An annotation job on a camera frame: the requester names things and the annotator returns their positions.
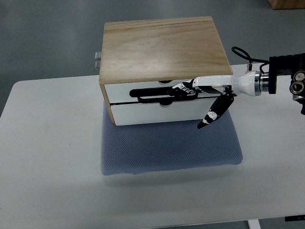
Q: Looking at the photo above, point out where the white table leg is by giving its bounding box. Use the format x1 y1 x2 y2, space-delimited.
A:
247 219 261 229

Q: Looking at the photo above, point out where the brown cardboard box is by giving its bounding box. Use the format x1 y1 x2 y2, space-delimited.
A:
268 0 305 10

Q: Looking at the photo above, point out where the wooden drawer cabinet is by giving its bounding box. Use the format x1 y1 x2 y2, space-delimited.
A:
98 16 233 126

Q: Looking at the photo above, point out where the silver metal clamp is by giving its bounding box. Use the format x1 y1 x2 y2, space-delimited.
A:
94 51 102 70

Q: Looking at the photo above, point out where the lower white drawer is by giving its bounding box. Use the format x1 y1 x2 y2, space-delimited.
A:
109 97 216 125

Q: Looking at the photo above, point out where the black table control panel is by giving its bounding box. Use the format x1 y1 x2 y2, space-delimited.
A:
285 215 305 222

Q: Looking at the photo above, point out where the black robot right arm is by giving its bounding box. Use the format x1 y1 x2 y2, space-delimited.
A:
259 53 305 115

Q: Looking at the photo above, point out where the blue grey mesh cushion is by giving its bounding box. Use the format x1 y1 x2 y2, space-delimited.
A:
101 107 243 176

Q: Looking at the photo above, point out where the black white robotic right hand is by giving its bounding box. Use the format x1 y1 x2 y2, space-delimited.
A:
169 71 268 129

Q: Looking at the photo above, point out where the white drawer black handle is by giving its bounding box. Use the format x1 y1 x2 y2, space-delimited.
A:
100 79 224 105

